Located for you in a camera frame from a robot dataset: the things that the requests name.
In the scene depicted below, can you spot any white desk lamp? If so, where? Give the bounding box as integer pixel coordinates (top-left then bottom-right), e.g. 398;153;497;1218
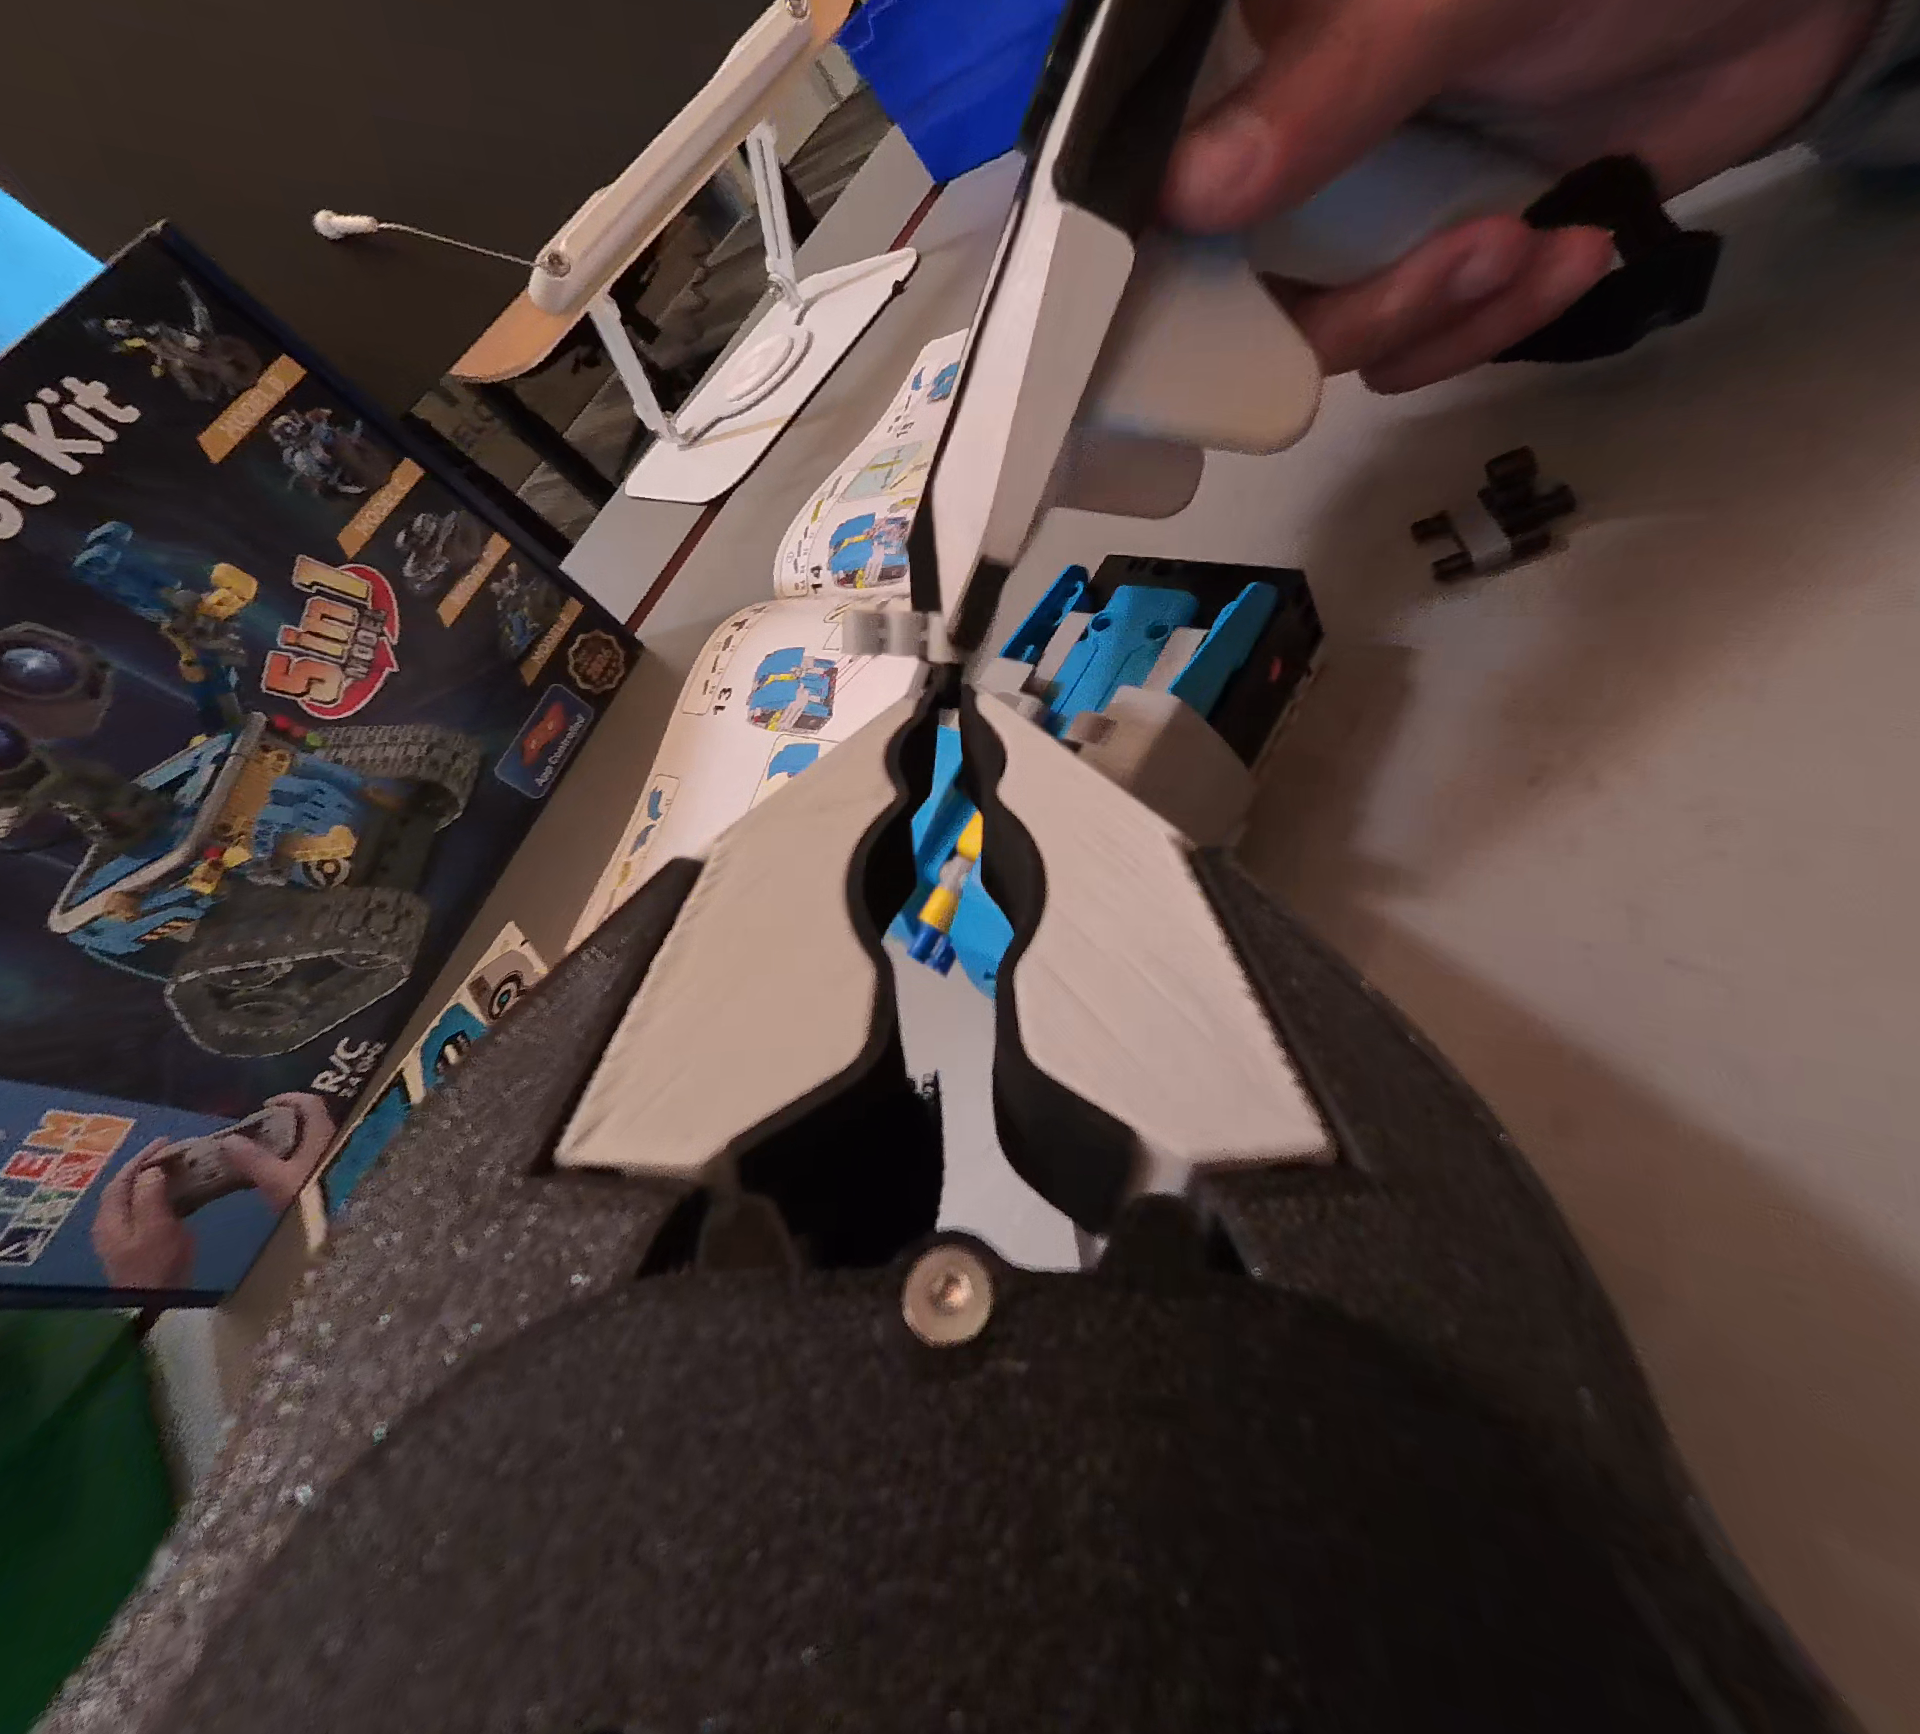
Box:
312;0;922;507

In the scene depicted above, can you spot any dark toy kit box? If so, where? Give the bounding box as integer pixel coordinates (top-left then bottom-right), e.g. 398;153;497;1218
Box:
0;222;644;1309

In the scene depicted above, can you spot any grey brick with black pins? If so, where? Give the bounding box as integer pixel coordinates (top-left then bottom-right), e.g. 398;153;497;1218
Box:
1409;496;1554;584

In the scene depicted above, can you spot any open instruction booklet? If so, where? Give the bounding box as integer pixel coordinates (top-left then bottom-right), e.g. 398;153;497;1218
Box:
561;330;977;956

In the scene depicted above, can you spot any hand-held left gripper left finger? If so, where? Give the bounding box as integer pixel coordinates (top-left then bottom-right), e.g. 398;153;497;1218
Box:
552;691;941;1184

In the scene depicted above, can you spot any black monitor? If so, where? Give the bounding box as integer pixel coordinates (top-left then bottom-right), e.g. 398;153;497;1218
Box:
0;0;962;417

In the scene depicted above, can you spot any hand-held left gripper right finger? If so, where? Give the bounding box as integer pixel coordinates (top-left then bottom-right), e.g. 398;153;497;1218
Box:
955;691;1338;1234

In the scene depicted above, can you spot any blue grey toy robot model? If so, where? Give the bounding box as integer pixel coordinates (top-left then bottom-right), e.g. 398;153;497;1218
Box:
882;552;1327;1004

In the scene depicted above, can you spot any grey desk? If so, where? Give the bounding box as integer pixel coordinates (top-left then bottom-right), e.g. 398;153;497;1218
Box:
150;120;1920;1734

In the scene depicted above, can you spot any green box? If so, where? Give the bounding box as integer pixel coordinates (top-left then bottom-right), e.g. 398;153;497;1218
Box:
0;1307;174;1734

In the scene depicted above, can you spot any blue sticker sheet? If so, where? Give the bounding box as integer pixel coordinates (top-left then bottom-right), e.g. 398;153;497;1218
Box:
299;924;549;1257

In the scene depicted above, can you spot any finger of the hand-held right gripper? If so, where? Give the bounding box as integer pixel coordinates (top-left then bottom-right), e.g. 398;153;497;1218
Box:
904;163;1138;644

